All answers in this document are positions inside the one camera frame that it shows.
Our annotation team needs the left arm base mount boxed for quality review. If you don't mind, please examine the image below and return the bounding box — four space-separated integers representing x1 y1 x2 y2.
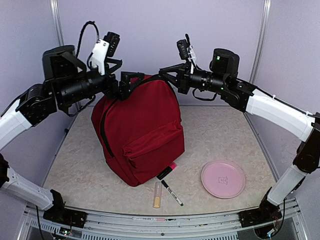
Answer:
43 189 87 229

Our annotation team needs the clear white pen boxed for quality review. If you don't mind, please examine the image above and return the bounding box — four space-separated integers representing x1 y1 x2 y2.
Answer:
161 180 184 207

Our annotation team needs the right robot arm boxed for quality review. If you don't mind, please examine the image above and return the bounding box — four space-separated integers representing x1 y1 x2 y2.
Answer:
158 48 320 222

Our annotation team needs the pink highlighter marker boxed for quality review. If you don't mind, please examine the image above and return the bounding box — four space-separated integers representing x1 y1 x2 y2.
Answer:
156 162 177 180

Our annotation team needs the right metal corner post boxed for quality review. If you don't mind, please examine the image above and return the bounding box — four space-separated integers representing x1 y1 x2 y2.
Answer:
249 0 272 84

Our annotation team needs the metal corner post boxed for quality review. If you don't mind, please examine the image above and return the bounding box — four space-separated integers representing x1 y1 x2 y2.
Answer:
49 0 65 46
249 0 272 84

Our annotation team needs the pink round plate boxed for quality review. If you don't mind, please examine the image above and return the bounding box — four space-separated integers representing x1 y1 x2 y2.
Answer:
201 160 246 199

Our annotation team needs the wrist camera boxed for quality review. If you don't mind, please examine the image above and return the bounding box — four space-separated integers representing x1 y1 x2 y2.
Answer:
87 31 121 76
176 33 197 68

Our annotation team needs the red student backpack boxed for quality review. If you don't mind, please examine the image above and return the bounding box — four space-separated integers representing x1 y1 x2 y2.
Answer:
91 75 185 187

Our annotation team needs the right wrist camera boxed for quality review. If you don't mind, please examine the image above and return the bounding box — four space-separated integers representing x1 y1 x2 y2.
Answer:
176 33 197 68

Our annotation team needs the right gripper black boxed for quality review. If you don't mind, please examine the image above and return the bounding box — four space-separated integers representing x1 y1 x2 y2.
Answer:
158 60 228 94

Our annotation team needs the beige eraser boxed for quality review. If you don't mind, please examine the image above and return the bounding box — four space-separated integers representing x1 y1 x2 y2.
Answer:
153 181 162 209

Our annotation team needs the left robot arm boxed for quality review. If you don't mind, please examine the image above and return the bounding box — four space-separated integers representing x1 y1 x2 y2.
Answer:
0 45 143 223

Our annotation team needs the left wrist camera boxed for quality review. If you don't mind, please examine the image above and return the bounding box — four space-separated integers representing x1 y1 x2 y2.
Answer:
87 31 121 76

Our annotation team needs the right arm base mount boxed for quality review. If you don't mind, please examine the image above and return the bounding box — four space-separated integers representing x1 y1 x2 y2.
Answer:
238 188 283 228

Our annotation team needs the front metal rail frame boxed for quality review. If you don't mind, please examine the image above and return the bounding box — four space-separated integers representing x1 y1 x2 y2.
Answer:
17 206 308 240

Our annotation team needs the left metal corner post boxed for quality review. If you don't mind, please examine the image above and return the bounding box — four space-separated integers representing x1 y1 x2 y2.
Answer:
49 0 65 46

